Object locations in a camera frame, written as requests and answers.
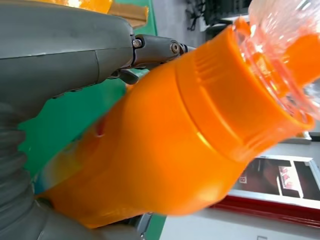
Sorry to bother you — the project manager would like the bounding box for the yellow plastic wrapped package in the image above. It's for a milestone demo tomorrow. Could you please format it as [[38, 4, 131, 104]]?
[[32, 0, 149, 29]]

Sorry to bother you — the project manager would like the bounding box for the red framed display board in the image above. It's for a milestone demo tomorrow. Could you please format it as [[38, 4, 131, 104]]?
[[211, 153, 320, 230]]

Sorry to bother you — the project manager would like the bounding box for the orange bottle with clear cap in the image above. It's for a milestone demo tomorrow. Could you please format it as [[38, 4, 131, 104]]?
[[33, 0, 320, 230]]

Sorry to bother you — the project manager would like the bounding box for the green table mat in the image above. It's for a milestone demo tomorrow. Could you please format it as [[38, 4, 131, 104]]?
[[17, 0, 168, 240]]

